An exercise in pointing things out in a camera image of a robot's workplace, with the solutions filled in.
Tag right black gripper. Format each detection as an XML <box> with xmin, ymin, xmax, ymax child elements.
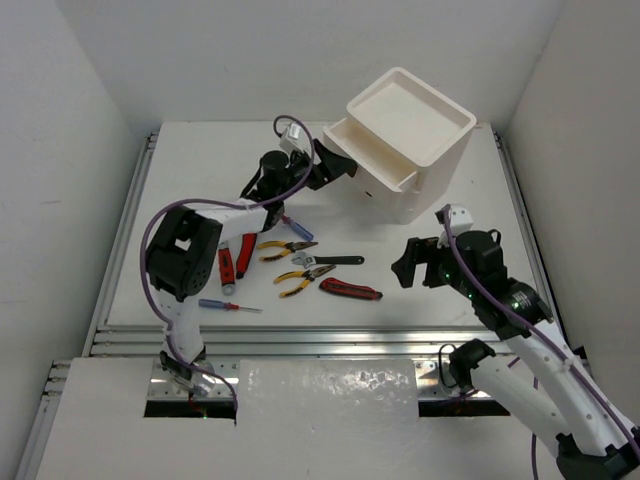
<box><xmin>391</xmin><ymin>235</ymin><xmax>477</xmax><ymax>298</ymax></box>

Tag white top drawer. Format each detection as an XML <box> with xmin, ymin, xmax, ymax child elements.
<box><xmin>323</xmin><ymin>118</ymin><xmax>418</xmax><ymax>193</ymax></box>

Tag blue screwdriver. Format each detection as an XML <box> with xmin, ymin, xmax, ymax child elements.
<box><xmin>198</xmin><ymin>299</ymin><xmax>262</xmax><ymax>313</ymax></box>
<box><xmin>282</xmin><ymin>215</ymin><xmax>314</xmax><ymax>242</ymax></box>

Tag white drawer cabinet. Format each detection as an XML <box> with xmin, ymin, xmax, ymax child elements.
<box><xmin>346</xmin><ymin>67</ymin><xmax>477</xmax><ymax>224</ymax></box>

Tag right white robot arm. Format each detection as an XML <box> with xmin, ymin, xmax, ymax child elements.
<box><xmin>391</xmin><ymin>230</ymin><xmax>639</xmax><ymax>479</ymax></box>

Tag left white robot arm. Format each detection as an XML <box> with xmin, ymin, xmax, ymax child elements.
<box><xmin>139</xmin><ymin>139</ymin><xmax>357</xmax><ymax>379</ymax></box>

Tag red black utility knife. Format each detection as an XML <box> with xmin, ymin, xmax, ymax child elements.
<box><xmin>319</xmin><ymin>277</ymin><xmax>383</xmax><ymax>301</ymax></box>

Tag yellow pliers upper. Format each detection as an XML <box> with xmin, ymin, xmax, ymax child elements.
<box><xmin>257</xmin><ymin>241</ymin><xmax>317</xmax><ymax>262</ymax></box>

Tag yellow pliers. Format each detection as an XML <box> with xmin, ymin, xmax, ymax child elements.
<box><xmin>273</xmin><ymin>264</ymin><xmax>336</xmax><ymax>299</ymax></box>
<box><xmin>257</xmin><ymin>241</ymin><xmax>317</xmax><ymax>262</ymax></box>

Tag black adjustable wrench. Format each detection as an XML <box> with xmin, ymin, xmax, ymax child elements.
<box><xmin>291</xmin><ymin>251</ymin><xmax>365</xmax><ymax>269</ymax></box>

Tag yellow pliers lower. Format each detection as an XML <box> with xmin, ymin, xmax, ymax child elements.
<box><xmin>273</xmin><ymin>264</ymin><xmax>336</xmax><ymax>299</ymax></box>

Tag red utility knife left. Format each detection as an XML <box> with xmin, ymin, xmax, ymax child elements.
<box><xmin>235</xmin><ymin>233</ymin><xmax>258</xmax><ymax>279</ymax></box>

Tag red adjustable wrench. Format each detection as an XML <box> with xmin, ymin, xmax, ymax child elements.
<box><xmin>217</xmin><ymin>242</ymin><xmax>236</xmax><ymax>296</ymax></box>

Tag blue screwdriver front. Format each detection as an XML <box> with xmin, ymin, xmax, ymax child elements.
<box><xmin>198</xmin><ymin>299</ymin><xmax>262</xmax><ymax>313</ymax></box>

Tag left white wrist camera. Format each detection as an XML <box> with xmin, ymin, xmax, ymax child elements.
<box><xmin>279</xmin><ymin>123</ymin><xmax>304</xmax><ymax>155</ymax></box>

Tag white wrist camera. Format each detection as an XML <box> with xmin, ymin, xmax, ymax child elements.
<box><xmin>436</xmin><ymin>204</ymin><xmax>474</xmax><ymax>242</ymax></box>
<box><xmin>279</xmin><ymin>123</ymin><xmax>304</xmax><ymax>155</ymax></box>

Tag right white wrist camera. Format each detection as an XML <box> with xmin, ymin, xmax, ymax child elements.
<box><xmin>436</xmin><ymin>204</ymin><xmax>474</xmax><ymax>242</ymax></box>

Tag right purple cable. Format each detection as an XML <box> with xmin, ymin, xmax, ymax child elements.
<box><xmin>439</xmin><ymin>203</ymin><xmax>640</xmax><ymax>480</ymax></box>

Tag purple cable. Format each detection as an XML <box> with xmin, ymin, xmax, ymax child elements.
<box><xmin>139</xmin><ymin>115</ymin><xmax>317</xmax><ymax>416</ymax></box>
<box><xmin>439</xmin><ymin>203</ymin><xmax>640</xmax><ymax>480</ymax></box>

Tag aluminium table frame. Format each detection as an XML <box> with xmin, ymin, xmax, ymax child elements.
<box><xmin>18</xmin><ymin>122</ymin><xmax>558</xmax><ymax>479</ymax></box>

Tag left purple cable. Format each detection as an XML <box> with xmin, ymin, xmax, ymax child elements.
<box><xmin>139</xmin><ymin>115</ymin><xmax>317</xmax><ymax>416</ymax></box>

